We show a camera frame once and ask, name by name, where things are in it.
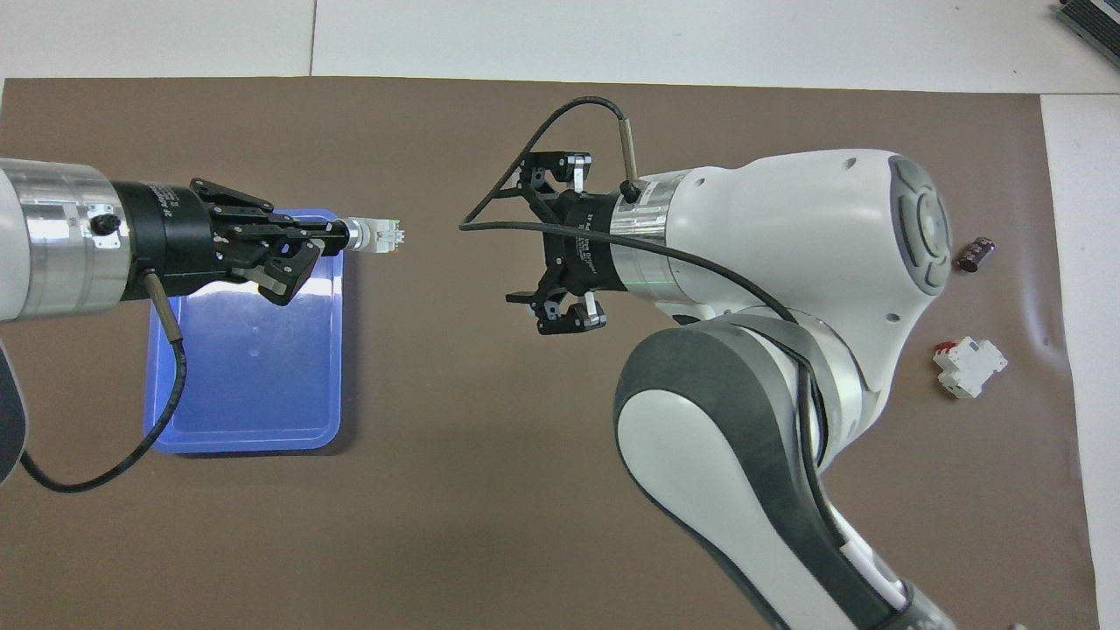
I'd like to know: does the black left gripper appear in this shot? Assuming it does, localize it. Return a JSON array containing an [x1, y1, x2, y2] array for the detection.
[[109, 178, 348, 308]]

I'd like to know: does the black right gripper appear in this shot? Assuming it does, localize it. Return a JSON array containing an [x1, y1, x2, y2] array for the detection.
[[505, 150, 633, 338]]

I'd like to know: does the selector switch with grey body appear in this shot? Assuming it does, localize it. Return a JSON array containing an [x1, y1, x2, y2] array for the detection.
[[339, 216, 405, 256]]

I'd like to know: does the blue plastic tray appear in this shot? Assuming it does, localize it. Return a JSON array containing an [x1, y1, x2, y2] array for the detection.
[[143, 208, 344, 454]]

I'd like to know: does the brown table mat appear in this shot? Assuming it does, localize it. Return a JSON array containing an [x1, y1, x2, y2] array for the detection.
[[0, 77, 1102, 630]]

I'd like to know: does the small black terminal block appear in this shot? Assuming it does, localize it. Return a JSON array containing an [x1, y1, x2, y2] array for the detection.
[[958, 234, 997, 272]]

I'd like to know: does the white circuit breaker red lever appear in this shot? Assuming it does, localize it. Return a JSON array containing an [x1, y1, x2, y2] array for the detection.
[[933, 338, 1009, 400]]

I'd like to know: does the grey ribbed device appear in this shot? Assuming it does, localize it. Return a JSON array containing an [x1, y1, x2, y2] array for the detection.
[[1053, 0, 1120, 58]]

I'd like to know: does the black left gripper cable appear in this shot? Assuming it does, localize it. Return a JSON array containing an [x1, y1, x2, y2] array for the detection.
[[17, 271, 189, 494]]

